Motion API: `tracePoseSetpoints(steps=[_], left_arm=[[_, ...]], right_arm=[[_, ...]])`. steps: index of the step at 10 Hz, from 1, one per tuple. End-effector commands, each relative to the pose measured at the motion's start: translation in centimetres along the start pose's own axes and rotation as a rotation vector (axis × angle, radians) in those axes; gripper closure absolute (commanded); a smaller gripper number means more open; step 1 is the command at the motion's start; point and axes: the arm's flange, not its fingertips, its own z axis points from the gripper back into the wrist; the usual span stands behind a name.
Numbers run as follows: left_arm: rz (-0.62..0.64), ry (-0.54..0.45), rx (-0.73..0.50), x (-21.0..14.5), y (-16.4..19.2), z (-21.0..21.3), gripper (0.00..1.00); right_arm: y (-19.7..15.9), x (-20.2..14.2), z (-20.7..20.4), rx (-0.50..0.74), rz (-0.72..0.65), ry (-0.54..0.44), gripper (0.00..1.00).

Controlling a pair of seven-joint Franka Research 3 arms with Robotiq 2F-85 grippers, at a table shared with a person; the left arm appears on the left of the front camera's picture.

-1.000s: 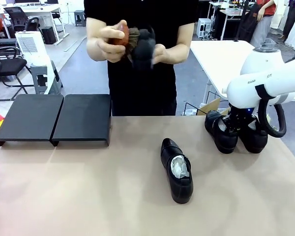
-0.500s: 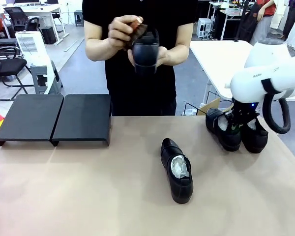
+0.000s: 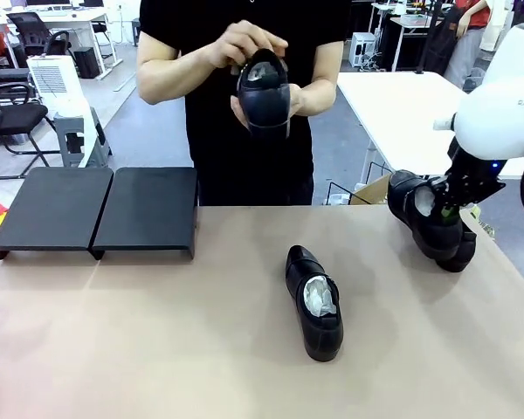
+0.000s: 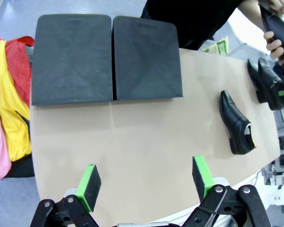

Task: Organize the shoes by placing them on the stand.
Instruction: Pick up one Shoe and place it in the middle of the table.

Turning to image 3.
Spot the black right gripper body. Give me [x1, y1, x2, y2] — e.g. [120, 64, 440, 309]
[431, 168, 507, 210]

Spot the white paper stuffing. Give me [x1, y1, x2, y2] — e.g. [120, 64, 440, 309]
[414, 185, 440, 217]
[246, 63, 272, 84]
[304, 274, 338, 319]

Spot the person's left forearm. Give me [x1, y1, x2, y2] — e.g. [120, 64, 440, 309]
[299, 65, 341, 118]

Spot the person's right forearm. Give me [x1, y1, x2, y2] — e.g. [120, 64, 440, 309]
[135, 32, 222, 106]

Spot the black flat shoe stand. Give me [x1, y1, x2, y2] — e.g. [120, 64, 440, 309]
[0, 166, 115, 262]
[89, 166, 201, 262]

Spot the person's left hand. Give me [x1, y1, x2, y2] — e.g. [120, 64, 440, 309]
[230, 85, 307, 133]

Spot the person's right hand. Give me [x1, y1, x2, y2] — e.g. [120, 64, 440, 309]
[211, 19, 290, 72]

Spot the brown cardboard box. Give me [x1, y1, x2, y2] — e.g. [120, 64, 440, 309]
[351, 172, 394, 206]

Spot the large white table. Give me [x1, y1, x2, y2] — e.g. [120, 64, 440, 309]
[336, 71, 524, 187]

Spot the black slanted pole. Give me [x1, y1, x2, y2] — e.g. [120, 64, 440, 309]
[417, 0, 442, 76]

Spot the person in red shirt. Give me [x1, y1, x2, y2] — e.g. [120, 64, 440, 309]
[444, 0, 493, 88]

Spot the white computer case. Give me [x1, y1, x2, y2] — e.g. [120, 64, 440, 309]
[350, 31, 379, 69]

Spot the person torso black t-shirt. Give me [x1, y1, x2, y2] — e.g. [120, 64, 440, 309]
[137, 0, 348, 206]

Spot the black computer tower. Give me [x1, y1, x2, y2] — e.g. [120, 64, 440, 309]
[73, 46, 101, 79]

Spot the grey plastic step stool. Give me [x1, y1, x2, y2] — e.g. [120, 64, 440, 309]
[53, 106, 114, 169]

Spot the white air purifier appliance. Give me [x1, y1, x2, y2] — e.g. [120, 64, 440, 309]
[25, 54, 79, 115]

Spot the white office desk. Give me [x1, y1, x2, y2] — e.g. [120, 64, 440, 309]
[0, 6, 123, 82]

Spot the black mesh office chair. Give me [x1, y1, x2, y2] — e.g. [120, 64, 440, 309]
[6, 11, 53, 58]

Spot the black wire frame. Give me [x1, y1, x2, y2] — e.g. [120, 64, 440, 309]
[327, 161, 394, 206]

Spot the white-frame background desk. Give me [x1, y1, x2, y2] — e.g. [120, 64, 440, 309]
[370, 2, 446, 73]

